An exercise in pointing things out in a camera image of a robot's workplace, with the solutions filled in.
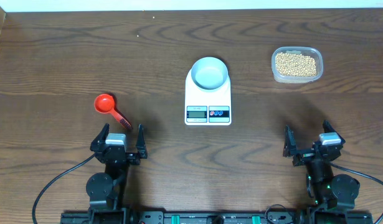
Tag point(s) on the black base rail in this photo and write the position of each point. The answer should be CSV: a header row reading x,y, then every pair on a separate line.
x,y
216,217

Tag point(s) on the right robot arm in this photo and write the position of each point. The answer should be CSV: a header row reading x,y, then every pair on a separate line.
x,y
334,195

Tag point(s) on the red plastic measuring scoop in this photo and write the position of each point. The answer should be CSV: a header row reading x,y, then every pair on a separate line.
x,y
105,104

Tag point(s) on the clear plastic soybean container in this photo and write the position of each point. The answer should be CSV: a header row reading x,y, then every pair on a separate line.
x,y
297,65

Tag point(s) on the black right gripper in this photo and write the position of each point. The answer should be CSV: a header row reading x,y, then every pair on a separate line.
x,y
290,149

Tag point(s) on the light grey round bowl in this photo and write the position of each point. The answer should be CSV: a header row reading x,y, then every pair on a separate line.
x,y
209,73

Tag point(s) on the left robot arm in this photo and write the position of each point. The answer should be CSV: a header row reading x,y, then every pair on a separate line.
x,y
106,189

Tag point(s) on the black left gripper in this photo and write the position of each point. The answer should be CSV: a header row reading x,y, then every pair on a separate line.
x,y
141,149

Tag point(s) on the white digital kitchen scale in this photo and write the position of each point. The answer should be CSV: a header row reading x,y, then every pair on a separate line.
x,y
205,107

